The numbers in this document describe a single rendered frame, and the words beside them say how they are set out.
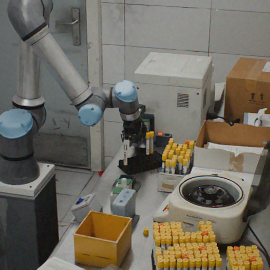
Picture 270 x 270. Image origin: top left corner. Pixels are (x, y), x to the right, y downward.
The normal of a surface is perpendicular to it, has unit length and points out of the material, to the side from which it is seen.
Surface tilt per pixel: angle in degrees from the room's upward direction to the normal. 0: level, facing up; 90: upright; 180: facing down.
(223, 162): 89
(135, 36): 90
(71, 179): 0
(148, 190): 0
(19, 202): 90
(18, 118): 8
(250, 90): 88
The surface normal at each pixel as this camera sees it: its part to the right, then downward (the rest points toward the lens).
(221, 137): -0.24, 0.38
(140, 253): 0.00, -0.91
